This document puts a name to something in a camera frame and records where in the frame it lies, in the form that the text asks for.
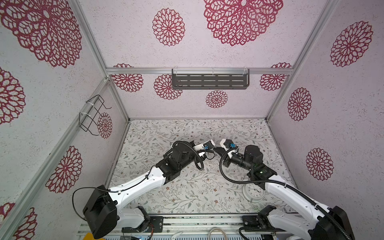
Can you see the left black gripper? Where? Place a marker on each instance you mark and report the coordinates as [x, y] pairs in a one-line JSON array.
[[202, 157]]

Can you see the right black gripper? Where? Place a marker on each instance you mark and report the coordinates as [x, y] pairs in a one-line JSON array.
[[218, 150]]

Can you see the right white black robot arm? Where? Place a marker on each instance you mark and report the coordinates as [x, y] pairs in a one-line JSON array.
[[316, 221]]

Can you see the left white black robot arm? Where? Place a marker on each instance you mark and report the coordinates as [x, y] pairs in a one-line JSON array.
[[106, 208]]

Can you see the white round alarm clock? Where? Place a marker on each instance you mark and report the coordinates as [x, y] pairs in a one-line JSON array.
[[253, 193]]

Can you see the yellow object at bottom edge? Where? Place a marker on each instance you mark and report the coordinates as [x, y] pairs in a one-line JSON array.
[[89, 236]]

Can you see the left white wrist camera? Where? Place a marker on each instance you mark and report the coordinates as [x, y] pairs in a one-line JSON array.
[[206, 146]]

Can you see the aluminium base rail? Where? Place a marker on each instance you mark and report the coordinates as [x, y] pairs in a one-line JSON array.
[[232, 222]]

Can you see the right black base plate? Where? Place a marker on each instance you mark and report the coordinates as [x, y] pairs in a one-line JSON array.
[[258, 224]]

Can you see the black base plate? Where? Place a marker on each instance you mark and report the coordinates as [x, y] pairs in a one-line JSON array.
[[154, 224], [258, 224]]

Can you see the dark grey wall shelf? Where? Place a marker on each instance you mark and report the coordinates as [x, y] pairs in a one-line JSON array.
[[198, 81]]

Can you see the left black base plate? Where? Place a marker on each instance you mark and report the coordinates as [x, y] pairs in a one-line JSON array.
[[154, 224]]

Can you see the black wire wall basket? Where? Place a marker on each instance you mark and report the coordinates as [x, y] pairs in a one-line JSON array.
[[88, 117]]

